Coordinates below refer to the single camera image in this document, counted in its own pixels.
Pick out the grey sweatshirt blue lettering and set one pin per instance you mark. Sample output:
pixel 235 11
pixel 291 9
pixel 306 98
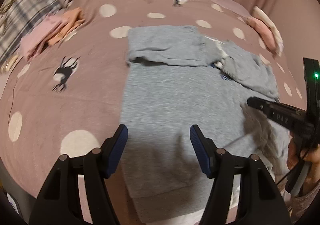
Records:
pixel 179 78

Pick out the folded cream garment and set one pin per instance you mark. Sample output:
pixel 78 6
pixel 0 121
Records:
pixel 261 15

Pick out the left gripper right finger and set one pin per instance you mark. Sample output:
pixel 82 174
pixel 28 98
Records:
pixel 260 201

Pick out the orange folded garment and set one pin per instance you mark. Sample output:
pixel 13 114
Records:
pixel 73 19

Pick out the right forearm pink sleeve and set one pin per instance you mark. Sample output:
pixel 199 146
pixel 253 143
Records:
pixel 299 204

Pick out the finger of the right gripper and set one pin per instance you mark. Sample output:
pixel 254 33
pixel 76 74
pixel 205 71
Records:
pixel 281 113

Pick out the person's right hand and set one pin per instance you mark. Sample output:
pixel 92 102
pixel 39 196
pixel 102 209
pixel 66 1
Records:
pixel 304 164

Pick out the pink polka dot duvet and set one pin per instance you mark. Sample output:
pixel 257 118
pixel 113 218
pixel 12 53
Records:
pixel 68 99

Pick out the light pink folded garment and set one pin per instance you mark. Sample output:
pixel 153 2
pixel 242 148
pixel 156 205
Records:
pixel 31 44

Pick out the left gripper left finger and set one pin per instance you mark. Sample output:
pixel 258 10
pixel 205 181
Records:
pixel 58 201

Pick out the blue plaid cloth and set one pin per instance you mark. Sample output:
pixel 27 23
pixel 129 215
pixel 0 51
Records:
pixel 20 19

